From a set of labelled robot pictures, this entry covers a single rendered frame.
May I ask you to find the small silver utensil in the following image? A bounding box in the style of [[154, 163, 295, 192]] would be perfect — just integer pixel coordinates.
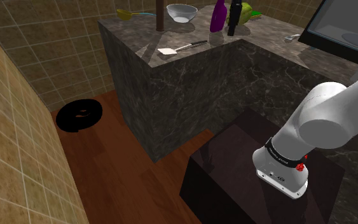
[[284, 33, 301, 43]]

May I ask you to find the white spatula with black handle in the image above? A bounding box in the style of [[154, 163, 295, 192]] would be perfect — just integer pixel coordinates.
[[157, 39, 209, 56]]

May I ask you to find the brown upright post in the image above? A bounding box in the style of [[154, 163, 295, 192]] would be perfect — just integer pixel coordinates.
[[155, 0, 165, 32]]

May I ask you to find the white bowl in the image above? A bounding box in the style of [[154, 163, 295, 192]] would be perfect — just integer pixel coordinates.
[[166, 3, 198, 24]]

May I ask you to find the purple bottle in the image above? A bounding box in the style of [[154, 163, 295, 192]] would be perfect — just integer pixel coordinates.
[[209, 0, 228, 33]]

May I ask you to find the green round fruit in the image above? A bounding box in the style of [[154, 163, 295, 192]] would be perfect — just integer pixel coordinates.
[[225, 2, 254, 26]]

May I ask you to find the black framed appliance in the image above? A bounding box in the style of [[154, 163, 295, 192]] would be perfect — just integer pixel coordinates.
[[297, 0, 358, 66]]

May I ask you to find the black bottle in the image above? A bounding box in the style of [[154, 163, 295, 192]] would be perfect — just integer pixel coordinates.
[[226, 0, 244, 37]]

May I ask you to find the black round floor object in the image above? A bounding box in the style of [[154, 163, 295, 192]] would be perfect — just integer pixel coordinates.
[[55, 98, 104, 133]]

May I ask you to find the dark robot stand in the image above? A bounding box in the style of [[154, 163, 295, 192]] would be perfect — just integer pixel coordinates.
[[179, 106, 345, 224]]

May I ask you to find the yellow scoop with blue handle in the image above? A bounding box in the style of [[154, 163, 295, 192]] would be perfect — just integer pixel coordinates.
[[116, 8, 157, 22]]

